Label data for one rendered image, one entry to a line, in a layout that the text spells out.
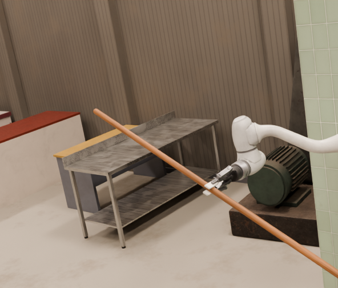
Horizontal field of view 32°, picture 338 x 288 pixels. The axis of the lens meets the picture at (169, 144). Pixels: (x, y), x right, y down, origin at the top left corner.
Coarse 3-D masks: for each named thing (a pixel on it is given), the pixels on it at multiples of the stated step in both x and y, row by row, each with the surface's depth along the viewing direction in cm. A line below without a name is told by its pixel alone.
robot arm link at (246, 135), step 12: (240, 120) 282; (240, 132) 281; (252, 132) 281; (264, 132) 283; (276, 132) 282; (288, 132) 283; (240, 144) 283; (252, 144) 283; (300, 144) 283; (312, 144) 282; (324, 144) 282; (336, 144) 280
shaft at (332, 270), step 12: (108, 120) 300; (144, 144) 287; (180, 168) 275; (216, 192) 264; (228, 204) 261; (252, 216) 254; (264, 228) 251; (288, 240) 245; (300, 252) 242; (324, 264) 236; (336, 276) 233
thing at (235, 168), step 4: (236, 168) 278; (232, 172) 276; (236, 172) 277; (240, 172) 278; (228, 176) 274; (236, 176) 277; (240, 176) 279; (224, 180) 276; (228, 180) 277; (232, 180) 280; (236, 180) 278; (228, 184) 279
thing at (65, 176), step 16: (128, 128) 814; (80, 144) 774; (144, 160) 782; (160, 160) 804; (64, 176) 747; (80, 176) 724; (96, 176) 721; (112, 176) 741; (160, 176) 815; (64, 192) 759; (80, 192) 735; (96, 192) 718; (96, 208) 722
